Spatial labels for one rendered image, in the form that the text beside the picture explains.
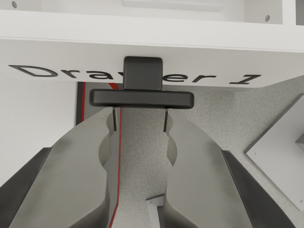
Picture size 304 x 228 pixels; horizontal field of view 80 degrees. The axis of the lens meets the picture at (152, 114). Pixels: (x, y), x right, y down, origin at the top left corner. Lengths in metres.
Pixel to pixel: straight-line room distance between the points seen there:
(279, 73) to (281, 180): 1.13
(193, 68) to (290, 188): 1.23
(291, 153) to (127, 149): 0.92
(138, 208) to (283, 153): 0.86
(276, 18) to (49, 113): 0.29
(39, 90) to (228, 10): 0.28
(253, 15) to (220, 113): 0.92
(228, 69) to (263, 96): 1.10
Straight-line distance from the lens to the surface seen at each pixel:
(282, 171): 1.30
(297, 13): 0.41
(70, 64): 0.17
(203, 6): 0.24
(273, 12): 0.22
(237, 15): 0.26
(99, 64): 0.16
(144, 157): 1.05
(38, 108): 0.32
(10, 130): 0.34
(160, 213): 1.05
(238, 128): 1.17
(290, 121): 1.30
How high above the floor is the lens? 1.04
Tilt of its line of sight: 86 degrees down
